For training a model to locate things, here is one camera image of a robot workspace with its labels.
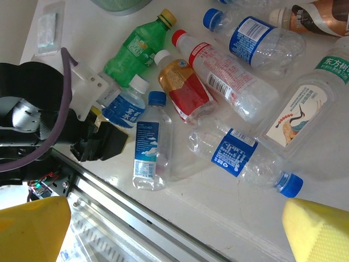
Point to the brown label drink bottle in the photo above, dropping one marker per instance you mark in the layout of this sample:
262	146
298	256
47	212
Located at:
313	19

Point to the square bottle crane label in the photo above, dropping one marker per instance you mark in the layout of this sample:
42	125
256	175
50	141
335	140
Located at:
302	109

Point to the green mesh waste bin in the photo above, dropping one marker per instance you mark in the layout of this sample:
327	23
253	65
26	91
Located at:
120	5

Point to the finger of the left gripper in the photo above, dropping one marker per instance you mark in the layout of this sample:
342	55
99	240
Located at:
106	142
97	114

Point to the blue-label bottle white cap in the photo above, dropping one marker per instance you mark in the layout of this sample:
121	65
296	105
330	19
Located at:
125	107

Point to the red gold label bottle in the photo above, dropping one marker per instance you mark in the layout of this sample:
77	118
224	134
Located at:
185	87

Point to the blue-label bottle blue cap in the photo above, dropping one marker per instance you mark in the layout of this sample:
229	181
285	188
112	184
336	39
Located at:
234	155
251	38

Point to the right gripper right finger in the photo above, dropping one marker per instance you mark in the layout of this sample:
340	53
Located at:
319	234

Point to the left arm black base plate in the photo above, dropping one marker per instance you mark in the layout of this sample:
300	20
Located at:
61	183

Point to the green bottle yellow cap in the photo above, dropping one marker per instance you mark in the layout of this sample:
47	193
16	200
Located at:
136	46

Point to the clear red-print bottle red cap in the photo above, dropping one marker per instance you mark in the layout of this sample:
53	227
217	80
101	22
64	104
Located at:
218	68

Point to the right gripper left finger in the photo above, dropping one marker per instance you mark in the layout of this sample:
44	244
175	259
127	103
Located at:
30	234

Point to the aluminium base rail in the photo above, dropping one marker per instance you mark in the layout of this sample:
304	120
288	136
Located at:
109	202

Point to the small clear zip bag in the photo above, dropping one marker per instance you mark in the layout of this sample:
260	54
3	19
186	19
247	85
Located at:
47	30

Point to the light-blue label bottle blue cap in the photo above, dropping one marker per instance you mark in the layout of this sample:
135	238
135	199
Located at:
147	142

